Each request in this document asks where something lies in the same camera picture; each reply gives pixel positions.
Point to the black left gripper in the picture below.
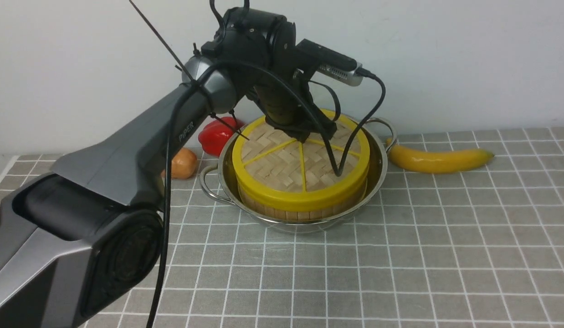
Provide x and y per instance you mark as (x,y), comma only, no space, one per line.
(285,113)

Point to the yellow woven steamer lid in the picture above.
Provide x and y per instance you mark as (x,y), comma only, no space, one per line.
(268,163)

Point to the yellow-rimmed bamboo steamer basket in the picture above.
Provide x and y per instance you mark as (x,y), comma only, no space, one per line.
(332,204)

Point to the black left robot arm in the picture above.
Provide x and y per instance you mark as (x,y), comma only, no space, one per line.
(74,240)

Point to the stainless steel pot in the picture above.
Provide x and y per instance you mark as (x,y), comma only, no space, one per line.
(376,175)

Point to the red bell pepper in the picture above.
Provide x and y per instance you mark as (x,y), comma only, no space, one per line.
(214,137)

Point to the orange-brown potato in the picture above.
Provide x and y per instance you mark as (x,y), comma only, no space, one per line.
(184,164)

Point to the yellow banana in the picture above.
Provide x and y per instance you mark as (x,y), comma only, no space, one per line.
(449,162)

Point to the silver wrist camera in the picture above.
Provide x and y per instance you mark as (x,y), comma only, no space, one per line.
(312,57)

